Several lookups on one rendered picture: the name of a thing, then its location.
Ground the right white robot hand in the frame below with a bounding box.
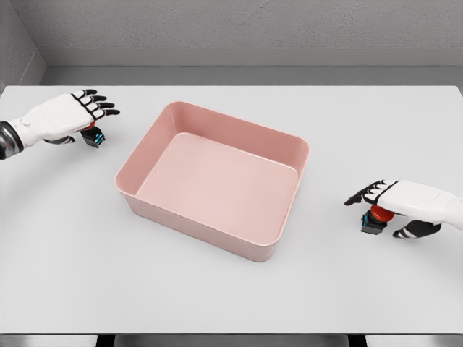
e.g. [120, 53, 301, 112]
[344, 179, 457, 239]

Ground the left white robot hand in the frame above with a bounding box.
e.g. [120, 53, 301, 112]
[25, 88, 121, 146]

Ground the red-button industrial switch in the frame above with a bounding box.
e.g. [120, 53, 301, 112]
[80, 122, 106, 149]
[361, 205, 394, 236]

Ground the pink rectangular basket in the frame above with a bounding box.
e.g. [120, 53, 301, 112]
[114, 100, 311, 263]

